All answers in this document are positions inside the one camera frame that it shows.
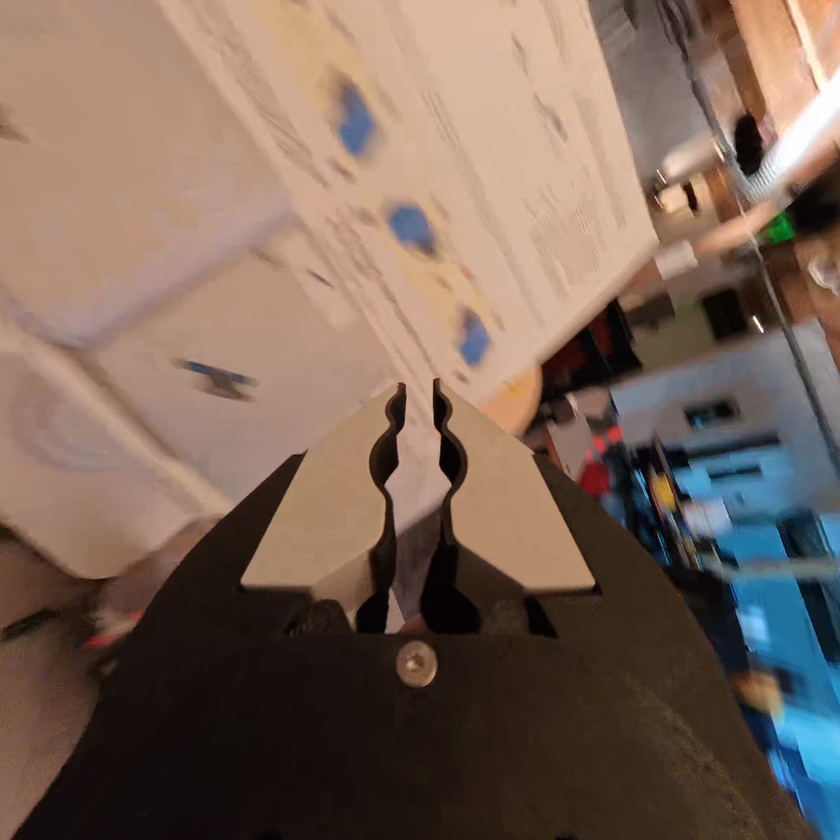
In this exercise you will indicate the white book stand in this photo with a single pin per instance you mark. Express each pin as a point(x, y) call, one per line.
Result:
point(98, 492)

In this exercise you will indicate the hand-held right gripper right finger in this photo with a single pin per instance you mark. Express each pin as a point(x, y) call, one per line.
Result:
point(518, 525)

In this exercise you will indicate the instruction booklet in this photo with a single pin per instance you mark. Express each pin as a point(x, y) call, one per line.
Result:
point(492, 164)

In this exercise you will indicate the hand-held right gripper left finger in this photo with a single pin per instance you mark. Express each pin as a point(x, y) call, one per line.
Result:
point(315, 525)

